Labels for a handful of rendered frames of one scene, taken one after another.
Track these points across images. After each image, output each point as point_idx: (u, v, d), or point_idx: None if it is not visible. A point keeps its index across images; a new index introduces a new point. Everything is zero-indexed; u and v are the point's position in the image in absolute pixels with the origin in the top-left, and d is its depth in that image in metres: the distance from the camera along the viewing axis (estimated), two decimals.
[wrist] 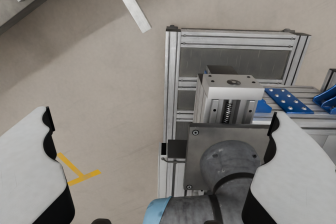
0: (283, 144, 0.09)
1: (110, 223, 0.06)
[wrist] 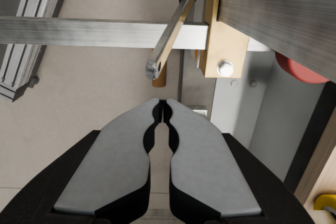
0: (181, 127, 0.10)
1: (110, 223, 0.06)
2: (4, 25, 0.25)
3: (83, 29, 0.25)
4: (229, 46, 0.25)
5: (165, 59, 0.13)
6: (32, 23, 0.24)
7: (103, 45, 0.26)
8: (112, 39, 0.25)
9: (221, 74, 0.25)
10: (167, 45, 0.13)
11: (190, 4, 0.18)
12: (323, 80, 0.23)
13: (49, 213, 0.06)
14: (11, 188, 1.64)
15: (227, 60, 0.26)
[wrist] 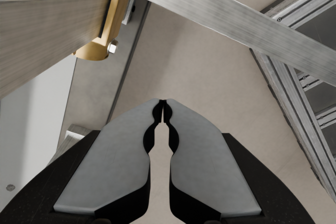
0: (181, 127, 0.10)
1: (110, 223, 0.06)
2: None
3: None
4: None
5: None
6: None
7: None
8: None
9: None
10: None
11: None
12: None
13: (49, 213, 0.06)
14: None
15: None
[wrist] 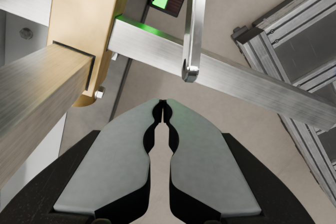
0: (181, 127, 0.10)
1: (110, 223, 0.06)
2: None
3: None
4: None
5: (191, 29, 0.09)
6: None
7: None
8: None
9: None
10: (185, 31, 0.10)
11: None
12: None
13: (49, 213, 0.06)
14: None
15: None
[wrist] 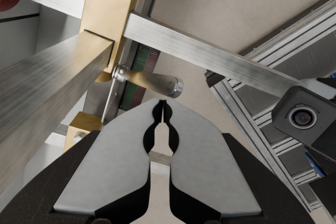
0: (181, 127, 0.10)
1: (110, 223, 0.06)
2: (271, 89, 0.29)
3: (213, 64, 0.27)
4: (103, 10, 0.23)
5: (164, 76, 0.14)
6: (249, 83, 0.28)
7: (204, 45, 0.26)
8: (193, 46, 0.26)
9: None
10: (158, 87, 0.15)
11: (135, 74, 0.22)
12: None
13: (49, 213, 0.06)
14: None
15: None
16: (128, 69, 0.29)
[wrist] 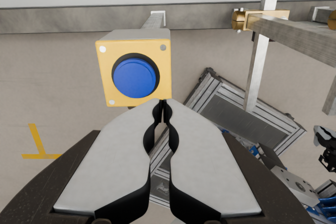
0: (181, 127, 0.10)
1: (110, 223, 0.06)
2: (335, 103, 0.62)
3: None
4: None
5: None
6: None
7: None
8: None
9: None
10: None
11: None
12: None
13: (49, 213, 0.06)
14: None
15: None
16: None
